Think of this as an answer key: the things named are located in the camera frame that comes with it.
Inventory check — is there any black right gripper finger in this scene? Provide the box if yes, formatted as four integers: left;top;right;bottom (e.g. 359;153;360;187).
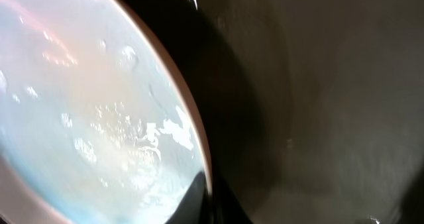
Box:
166;172;212;224

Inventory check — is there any white plate with blue stain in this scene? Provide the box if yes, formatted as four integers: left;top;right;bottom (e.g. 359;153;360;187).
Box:
1;0;211;223

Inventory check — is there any dark brown serving tray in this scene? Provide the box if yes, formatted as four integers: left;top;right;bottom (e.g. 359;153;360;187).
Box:
123;0;423;223

